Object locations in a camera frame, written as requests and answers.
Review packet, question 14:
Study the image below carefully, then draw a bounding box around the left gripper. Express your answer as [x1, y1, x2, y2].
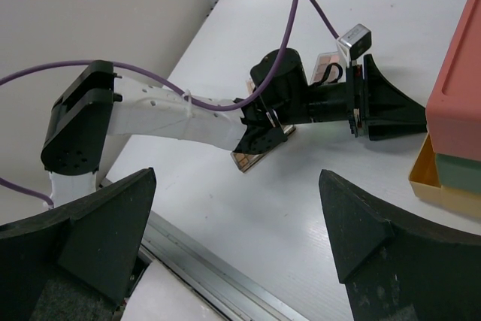
[253, 48, 427, 141]

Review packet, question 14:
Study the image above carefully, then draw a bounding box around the right gripper thin right finger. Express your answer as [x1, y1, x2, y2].
[319, 170, 480, 320]

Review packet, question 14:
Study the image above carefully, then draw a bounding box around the right gripper large left finger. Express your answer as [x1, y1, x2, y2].
[1, 168, 156, 320]

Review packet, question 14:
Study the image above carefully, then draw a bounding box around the green drawer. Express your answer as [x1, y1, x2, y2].
[435, 153, 480, 194]

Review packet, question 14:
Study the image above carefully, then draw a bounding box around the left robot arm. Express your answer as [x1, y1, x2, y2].
[41, 48, 427, 207]

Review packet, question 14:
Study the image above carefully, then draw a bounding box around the coral drawer cabinet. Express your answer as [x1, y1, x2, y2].
[426, 0, 480, 161]

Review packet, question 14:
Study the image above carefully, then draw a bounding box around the pink eyeshadow palette clear case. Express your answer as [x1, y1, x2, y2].
[308, 52, 345, 85]

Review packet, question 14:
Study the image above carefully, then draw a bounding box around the white cover plate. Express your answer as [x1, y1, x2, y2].
[121, 261, 223, 321]

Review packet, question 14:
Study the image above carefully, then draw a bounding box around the brown eyeshadow palette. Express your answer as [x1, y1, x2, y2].
[228, 123, 298, 174]

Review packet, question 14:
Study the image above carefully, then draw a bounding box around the aluminium front rail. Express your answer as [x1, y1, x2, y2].
[97, 176, 324, 321]

